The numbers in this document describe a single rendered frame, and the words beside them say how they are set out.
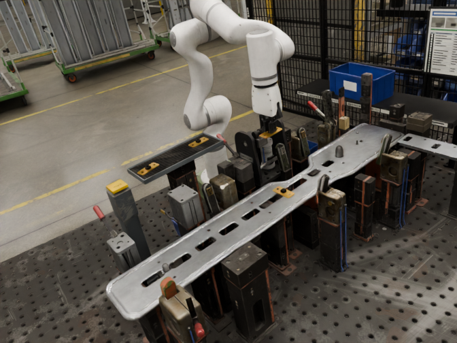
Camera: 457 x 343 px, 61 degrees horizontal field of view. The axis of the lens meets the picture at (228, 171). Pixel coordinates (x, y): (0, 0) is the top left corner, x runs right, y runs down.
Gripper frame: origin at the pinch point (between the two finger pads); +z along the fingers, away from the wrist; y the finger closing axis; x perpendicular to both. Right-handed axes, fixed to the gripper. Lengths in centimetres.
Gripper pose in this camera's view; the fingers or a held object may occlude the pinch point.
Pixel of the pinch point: (270, 126)
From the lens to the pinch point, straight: 135.5
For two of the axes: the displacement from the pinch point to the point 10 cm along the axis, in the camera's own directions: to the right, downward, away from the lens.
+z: 1.6, 8.5, 5.1
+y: 6.5, 3.0, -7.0
